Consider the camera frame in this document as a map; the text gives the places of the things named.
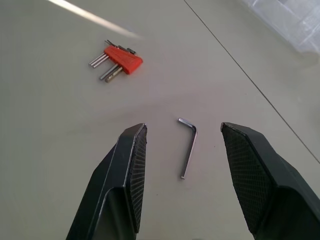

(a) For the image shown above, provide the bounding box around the large silver hex key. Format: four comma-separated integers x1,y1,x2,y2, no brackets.
104,65,124,84

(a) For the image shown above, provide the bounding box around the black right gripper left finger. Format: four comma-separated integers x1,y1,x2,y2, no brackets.
65,122,148,240

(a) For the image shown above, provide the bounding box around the clear plastic storage box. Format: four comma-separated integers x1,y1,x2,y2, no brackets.
239,0,320,59

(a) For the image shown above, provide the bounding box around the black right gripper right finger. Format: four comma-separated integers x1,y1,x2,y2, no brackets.
220,121,320,240

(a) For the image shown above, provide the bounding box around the silver steel hex key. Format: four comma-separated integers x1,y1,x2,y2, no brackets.
99,64,116,81

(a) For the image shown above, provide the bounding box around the red hex key holder set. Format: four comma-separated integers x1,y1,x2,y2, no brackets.
103,45,144,75

